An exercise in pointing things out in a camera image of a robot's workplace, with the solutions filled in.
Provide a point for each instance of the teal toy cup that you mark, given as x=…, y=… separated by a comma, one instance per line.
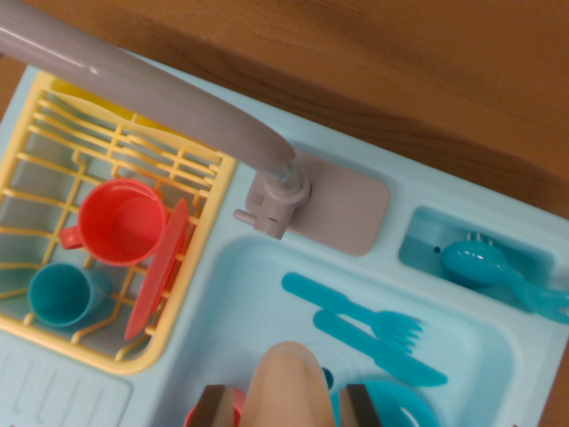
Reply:
x=58, y=295

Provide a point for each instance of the grey toy faucet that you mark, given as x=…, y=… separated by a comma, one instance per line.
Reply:
x=155, y=98

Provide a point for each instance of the light blue toy sink unit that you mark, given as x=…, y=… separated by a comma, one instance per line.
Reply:
x=231, y=289

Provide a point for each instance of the red toy plate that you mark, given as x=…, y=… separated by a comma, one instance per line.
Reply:
x=157, y=276

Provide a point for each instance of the yellow dish rack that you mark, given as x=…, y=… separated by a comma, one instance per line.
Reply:
x=218, y=200

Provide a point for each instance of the teal toy knife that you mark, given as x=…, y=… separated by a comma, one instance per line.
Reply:
x=391, y=360

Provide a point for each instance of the teal toy fork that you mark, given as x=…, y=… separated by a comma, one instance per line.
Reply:
x=329, y=298

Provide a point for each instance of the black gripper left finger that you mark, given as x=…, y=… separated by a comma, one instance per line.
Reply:
x=218, y=409

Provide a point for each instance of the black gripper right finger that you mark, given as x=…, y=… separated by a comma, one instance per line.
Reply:
x=361, y=409

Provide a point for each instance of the red toy tumbler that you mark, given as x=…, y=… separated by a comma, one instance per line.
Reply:
x=190, y=418

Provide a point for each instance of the teal toy plate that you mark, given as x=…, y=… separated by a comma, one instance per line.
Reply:
x=400, y=400

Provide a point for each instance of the teal dish brush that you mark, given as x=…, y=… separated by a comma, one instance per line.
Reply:
x=471, y=262

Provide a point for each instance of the cream detergent bottle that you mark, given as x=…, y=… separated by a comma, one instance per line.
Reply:
x=286, y=387

